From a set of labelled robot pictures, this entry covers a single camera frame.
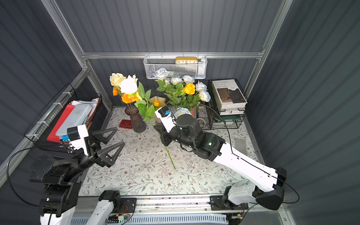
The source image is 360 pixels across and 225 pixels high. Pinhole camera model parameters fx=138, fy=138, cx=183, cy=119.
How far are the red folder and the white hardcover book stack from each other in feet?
2.80

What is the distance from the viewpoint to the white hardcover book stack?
0.91m

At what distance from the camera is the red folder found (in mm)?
672

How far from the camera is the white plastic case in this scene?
69 centimetres
